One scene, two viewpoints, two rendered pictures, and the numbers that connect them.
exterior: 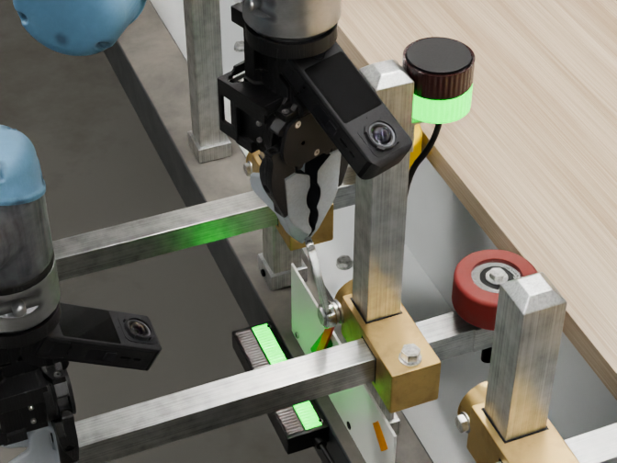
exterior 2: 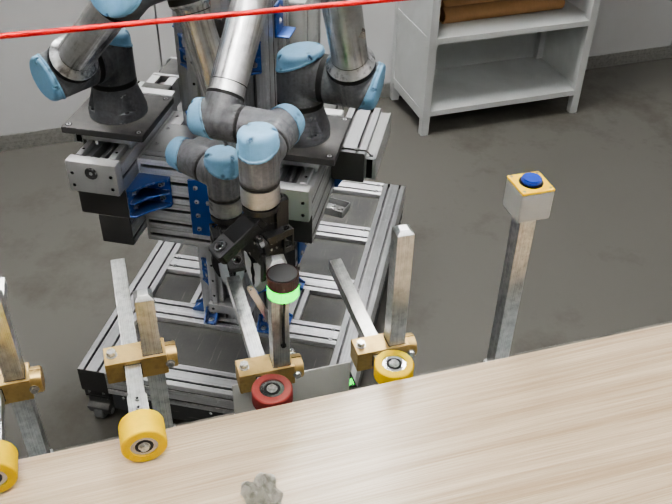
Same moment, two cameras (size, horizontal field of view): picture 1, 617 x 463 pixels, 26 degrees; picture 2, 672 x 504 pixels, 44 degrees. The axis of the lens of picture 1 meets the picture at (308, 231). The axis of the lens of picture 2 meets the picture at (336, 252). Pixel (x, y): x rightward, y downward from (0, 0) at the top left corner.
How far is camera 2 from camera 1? 1.73 m
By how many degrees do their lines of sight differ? 70
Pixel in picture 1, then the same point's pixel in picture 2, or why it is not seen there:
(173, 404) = (241, 301)
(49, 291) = (215, 209)
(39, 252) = (212, 192)
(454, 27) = (505, 409)
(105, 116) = not seen: outside the picture
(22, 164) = (211, 160)
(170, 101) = not seen: hidden behind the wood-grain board
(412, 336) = (257, 369)
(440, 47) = (288, 273)
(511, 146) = (379, 414)
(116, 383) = not seen: hidden behind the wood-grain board
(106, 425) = (235, 284)
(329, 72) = (244, 222)
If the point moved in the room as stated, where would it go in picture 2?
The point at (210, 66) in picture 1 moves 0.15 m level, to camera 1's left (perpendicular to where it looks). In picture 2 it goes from (496, 328) to (493, 285)
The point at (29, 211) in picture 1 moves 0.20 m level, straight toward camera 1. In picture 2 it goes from (210, 176) to (114, 183)
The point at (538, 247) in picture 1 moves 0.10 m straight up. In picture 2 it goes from (293, 410) to (292, 372)
